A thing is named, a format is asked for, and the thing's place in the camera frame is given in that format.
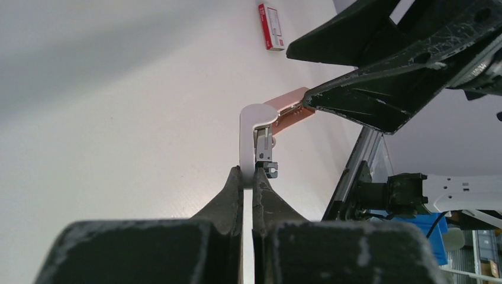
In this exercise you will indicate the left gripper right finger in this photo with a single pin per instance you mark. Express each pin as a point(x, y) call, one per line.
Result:
point(291, 249)

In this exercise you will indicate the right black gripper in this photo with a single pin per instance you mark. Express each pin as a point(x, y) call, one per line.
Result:
point(448, 45)

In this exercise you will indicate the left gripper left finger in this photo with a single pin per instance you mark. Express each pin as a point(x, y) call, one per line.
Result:
point(206, 248)

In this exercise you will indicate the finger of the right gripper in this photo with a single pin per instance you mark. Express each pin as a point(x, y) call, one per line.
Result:
point(360, 35)

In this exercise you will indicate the small pink white stapler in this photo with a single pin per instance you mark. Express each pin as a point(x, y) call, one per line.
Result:
point(258, 125)

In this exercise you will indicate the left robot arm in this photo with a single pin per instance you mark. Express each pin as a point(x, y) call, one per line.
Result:
point(409, 195)

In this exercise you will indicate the closed red staple box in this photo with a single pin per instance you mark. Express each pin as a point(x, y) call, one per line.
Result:
point(271, 27)

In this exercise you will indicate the right aluminium frame post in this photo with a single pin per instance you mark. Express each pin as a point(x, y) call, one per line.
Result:
point(363, 150)

